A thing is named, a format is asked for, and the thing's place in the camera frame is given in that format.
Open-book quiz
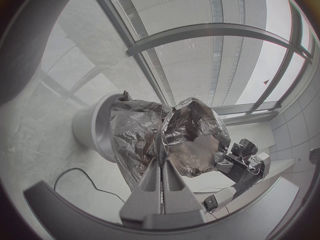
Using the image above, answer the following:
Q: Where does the black cable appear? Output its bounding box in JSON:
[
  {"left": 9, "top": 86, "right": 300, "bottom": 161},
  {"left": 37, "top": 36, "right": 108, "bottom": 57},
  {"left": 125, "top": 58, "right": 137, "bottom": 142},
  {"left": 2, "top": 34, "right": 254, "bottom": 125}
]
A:
[{"left": 53, "top": 167, "right": 128, "bottom": 202}]

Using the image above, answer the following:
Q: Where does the black plastic bag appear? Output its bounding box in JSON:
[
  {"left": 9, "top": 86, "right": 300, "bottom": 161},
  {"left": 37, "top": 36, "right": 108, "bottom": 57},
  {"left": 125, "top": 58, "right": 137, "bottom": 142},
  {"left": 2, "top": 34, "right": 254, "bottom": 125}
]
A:
[{"left": 109, "top": 90, "right": 232, "bottom": 192}]

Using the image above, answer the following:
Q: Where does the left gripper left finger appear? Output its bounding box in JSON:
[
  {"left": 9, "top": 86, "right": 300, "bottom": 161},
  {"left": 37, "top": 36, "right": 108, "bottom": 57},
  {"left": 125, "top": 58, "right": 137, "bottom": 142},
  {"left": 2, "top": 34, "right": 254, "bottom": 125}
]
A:
[{"left": 119, "top": 156, "right": 163, "bottom": 226}]

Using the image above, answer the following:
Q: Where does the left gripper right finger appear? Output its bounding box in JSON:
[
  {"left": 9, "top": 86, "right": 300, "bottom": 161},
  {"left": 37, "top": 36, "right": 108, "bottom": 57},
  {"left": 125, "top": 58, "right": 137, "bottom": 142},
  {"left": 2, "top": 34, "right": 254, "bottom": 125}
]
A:
[{"left": 163, "top": 157, "right": 208, "bottom": 222}]

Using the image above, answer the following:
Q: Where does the window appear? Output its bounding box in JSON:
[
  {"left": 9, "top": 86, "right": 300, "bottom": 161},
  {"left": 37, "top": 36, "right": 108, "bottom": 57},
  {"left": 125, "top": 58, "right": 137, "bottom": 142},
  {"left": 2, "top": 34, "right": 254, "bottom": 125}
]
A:
[{"left": 86, "top": 0, "right": 314, "bottom": 121}]

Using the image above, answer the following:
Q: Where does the white trash bin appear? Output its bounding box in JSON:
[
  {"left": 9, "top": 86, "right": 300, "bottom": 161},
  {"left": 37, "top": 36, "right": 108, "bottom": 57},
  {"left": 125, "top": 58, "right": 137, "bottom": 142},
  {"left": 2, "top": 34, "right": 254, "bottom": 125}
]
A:
[{"left": 72, "top": 91, "right": 125, "bottom": 163}]

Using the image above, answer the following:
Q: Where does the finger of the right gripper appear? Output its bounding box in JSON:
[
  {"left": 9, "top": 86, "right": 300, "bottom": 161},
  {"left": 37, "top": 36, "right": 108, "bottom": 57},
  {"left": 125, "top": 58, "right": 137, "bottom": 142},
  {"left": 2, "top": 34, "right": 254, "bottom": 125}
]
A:
[{"left": 216, "top": 160, "right": 233, "bottom": 174}]

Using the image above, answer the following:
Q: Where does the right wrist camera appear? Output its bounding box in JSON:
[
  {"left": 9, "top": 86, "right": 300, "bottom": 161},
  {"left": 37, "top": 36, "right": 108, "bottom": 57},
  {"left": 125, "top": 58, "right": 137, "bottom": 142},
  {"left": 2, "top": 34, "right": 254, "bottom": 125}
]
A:
[{"left": 229, "top": 138, "right": 259, "bottom": 157}]

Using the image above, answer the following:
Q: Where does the dark grey round chair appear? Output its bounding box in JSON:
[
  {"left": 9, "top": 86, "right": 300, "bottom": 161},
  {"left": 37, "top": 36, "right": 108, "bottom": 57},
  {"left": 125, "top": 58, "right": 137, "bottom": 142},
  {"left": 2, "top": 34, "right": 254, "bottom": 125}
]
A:
[{"left": 0, "top": 0, "right": 84, "bottom": 105}]

